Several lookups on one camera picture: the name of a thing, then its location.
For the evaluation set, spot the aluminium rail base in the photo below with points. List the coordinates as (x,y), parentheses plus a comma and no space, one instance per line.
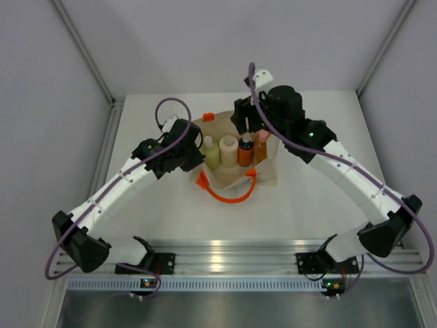
(254,257)

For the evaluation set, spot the aluminium frame post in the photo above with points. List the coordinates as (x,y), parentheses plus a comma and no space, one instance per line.
(77,40)
(387,42)

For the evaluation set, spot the amber bottle pink cap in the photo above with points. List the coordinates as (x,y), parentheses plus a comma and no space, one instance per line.
(261,146)

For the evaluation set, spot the slotted grey cable duct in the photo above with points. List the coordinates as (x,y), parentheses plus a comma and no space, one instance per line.
(139,284)

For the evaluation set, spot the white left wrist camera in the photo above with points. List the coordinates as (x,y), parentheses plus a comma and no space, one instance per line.
(168,124)

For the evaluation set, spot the left aluminium frame post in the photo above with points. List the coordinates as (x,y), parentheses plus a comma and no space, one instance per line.
(77,40)

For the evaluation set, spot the orange bottle blue spray top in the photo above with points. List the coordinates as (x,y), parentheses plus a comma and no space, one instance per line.
(245,150)

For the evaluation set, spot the cream cylindrical bottle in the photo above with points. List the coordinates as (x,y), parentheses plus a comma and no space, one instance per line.
(229,151)

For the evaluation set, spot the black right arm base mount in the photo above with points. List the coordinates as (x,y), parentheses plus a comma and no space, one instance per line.
(309,263)

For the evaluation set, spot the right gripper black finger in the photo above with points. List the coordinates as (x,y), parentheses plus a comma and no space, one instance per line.
(255,125)
(239,123)

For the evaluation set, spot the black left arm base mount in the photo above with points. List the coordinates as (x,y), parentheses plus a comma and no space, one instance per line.
(156,263)

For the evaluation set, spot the green pump lotion bottle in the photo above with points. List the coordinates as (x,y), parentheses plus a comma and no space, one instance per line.
(210,149)

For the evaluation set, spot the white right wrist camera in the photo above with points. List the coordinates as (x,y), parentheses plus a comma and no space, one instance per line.
(262,79)

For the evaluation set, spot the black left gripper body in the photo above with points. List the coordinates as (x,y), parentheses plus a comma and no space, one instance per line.
(190,157)

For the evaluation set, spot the right aluminium frame post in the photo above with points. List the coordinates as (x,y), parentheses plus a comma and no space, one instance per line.
(387,42)

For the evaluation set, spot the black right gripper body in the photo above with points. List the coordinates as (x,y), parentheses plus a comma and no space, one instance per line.
(246,108)

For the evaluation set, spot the beige canvas bag orange handles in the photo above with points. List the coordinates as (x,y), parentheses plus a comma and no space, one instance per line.
(234,185)

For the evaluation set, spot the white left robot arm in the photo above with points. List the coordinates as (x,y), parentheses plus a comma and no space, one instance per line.
(80,232)

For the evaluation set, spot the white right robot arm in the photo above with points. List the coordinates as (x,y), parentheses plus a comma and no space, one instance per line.
(389,214)

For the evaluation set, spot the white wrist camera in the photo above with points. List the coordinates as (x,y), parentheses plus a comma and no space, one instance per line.
(168,124)
(262,79)

